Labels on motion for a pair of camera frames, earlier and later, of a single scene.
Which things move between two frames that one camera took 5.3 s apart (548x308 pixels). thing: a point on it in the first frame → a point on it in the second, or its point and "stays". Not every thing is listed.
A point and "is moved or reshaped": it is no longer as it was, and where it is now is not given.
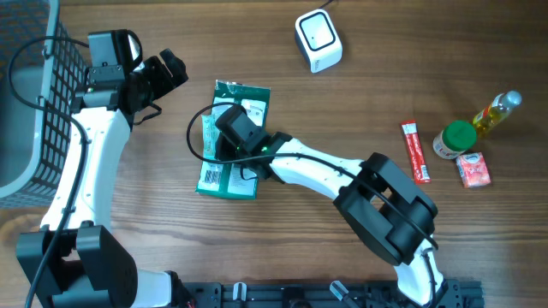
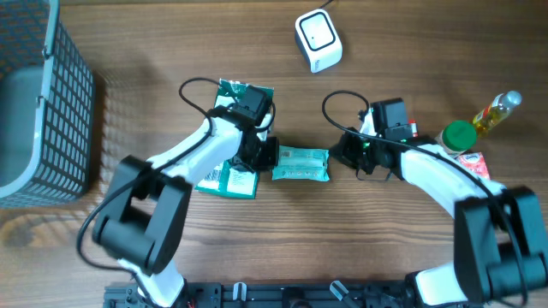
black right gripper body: [227, 151] → [359, 151]
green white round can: [455, 139] stays
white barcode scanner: [318, 40] stays
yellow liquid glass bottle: [496, 111] stays
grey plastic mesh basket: [43, 71] stays
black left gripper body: [155, 79] → [263, 156]
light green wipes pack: [209, 134] is moved or reshaped
